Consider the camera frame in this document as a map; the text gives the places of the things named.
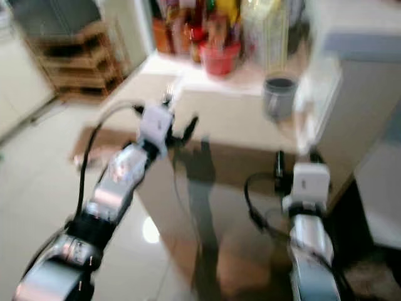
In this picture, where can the small brown floor item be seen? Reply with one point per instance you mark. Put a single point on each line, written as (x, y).
(89, 157)

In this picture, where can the wooden shelf rack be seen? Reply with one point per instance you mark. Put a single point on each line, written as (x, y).
(81, 63)

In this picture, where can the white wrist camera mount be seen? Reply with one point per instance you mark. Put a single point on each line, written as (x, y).
(308, 185)
(156, 125)

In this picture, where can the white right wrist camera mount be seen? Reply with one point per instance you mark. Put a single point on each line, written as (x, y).
(308, 185)

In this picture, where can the dark screen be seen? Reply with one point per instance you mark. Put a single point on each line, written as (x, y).
(53, 14)

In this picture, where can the red plastic bucket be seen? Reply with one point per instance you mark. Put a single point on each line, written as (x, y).
(220, 59)

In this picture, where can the white cabinet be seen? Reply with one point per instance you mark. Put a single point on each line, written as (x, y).
(351, 81)

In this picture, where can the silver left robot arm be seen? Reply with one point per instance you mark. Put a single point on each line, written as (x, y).
(119, 182)

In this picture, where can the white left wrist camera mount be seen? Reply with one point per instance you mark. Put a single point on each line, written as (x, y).
(156, 125)

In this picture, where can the clear plastic container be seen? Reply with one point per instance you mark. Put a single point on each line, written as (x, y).
(264, 34)

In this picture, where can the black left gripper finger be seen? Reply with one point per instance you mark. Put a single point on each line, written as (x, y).
(191, 128)

